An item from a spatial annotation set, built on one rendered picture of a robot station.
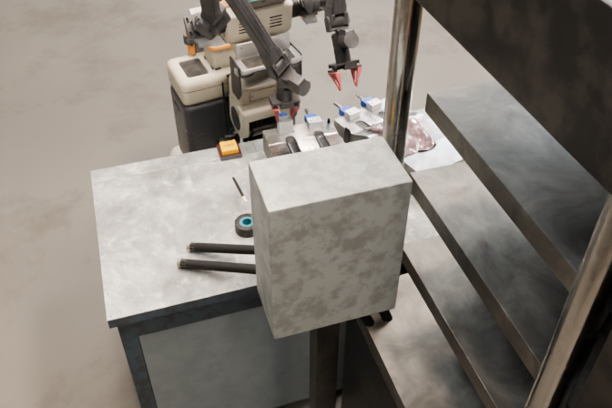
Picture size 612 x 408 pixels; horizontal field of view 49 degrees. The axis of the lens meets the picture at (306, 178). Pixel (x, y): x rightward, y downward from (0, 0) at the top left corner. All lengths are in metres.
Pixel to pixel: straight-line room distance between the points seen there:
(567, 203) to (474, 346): 0.51
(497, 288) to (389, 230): 0.25
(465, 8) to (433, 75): 3.47
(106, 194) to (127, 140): 1.62
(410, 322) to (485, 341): 0.38
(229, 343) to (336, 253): 0.92
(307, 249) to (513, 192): 0.42
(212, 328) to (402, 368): 0.63
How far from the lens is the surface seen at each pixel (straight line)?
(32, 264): 3.40
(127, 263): 2.14
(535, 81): 0.94
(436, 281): 1.74
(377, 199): 1.33
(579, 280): 1.03
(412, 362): 1.89
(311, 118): 2.45
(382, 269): 1.49
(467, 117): 1.42
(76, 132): 4.16
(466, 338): 1.64
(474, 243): 1.49
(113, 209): 2.34
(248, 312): 2.14
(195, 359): 2.26
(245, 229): 2.14
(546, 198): 1.26
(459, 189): 1.62
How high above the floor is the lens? 2.33
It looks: 40 degrees down
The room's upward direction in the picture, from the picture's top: straight up
